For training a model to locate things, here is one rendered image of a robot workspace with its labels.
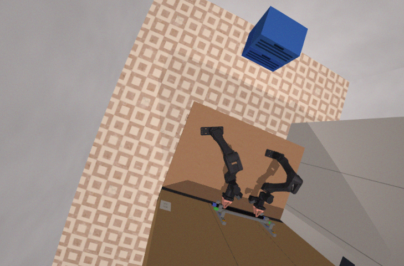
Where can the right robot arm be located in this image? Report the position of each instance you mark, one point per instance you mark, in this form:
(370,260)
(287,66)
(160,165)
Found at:
(230,156)

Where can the large brown wooden panel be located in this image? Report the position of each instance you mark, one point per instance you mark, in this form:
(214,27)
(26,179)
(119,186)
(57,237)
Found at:
(188,232)

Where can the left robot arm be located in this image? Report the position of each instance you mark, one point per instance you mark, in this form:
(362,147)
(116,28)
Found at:
(292,179)

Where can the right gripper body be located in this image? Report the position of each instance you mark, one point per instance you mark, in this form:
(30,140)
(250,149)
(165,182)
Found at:
(227,194)

